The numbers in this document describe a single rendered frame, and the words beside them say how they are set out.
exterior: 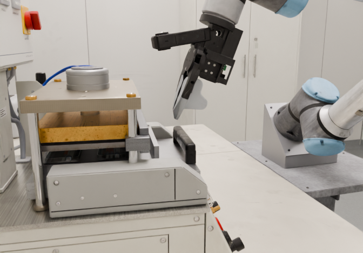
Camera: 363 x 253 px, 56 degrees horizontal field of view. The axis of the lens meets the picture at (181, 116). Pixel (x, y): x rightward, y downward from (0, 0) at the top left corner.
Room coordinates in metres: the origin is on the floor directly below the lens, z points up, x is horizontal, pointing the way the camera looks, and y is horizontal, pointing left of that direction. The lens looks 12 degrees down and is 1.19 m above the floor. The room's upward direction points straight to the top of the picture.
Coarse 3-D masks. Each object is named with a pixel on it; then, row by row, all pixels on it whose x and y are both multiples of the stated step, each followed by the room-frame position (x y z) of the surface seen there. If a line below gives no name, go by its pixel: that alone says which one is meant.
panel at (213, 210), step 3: (216, 207) 0.57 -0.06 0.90; (219, 207) 0.57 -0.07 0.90; (213, 210) 0.56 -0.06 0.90; (216, 210) 0.57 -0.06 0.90; (213, 213) 0.56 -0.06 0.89; (213, 216) 0.54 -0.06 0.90; (219, 228) 0.54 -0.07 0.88; (222, 231) 0.57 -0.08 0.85; (222, 234) 0.54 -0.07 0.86; (225, 237) 0.56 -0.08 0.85; (225, 240) 0.54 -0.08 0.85; (228, 243) 0.56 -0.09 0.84; (228, 246) 0.54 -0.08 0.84; (231, 252) 0.54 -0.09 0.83
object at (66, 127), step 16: (48, 112) 0.66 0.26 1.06; (64, 112) 0.66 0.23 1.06; (80, 112) 0.64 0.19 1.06; (96, 112) 0.64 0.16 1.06; (112, 112) 0.66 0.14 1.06; (48, 128) 0.53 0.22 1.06; (64, 128) 0.54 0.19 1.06; (80, 128) 0.54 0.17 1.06; (96, 128) 0.55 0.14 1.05; (112, 128) 0.55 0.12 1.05; (48, 144) 0.54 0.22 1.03; (64, 144) 0.54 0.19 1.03; (80, 144) 0.54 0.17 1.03; (96, 144) 0.55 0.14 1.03; (112, 144) 0.55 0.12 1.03
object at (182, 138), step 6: (174, 126) 0.74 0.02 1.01; (180, 126) 0.74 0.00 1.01; (174, 132) 0.73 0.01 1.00; (180, 132) 0.69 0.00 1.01; (174, 138) 0.74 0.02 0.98; (180, 138) 0.66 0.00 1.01; (186, 138) 0.64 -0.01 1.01; (180, 144) 0.66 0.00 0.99; (186, 144) 0.61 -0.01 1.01; (192, 144) 0.61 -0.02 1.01; (186, 150) 0.61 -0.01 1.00; (192, 150) 0.61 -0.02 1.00; (186, 156) 0.61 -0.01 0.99; (192, 156) 0.61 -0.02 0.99; (186, 162) 0.61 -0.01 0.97; (192, 162) 0.61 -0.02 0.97
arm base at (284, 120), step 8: (288, 104) 1.21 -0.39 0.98; (280, 112) 1.23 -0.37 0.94; (288, 112) 1.19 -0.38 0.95; (280, 120) 1.22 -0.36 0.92; (288, 120) 1.19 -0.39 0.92; (296, 120) 1.17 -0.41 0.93; (280, 128) 1.21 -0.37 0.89; (288, 128) 1.19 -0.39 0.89; (296, 128) 1.19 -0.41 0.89; (288, 136) 1.20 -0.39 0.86; (296, 136) 1.19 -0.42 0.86
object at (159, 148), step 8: (152, 136) 0.66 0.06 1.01; (152, 144) 0.61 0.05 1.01; (160, 144) 0.73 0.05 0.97; (168, 144) 0.73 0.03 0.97; (176, 144) 0.73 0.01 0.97; (152, 152) 0.62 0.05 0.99; (160, 152) 0.68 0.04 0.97; (168, 152) 0.68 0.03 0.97; (176, 152) 0.68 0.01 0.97; (184, 152) 0.68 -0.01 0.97; (184, 160) 0.63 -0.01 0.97; (192, 168) 0.59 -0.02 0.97; (32, 176) 0.55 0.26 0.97; (32, 184) 0.52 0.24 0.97; (32, 192) 0.52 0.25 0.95
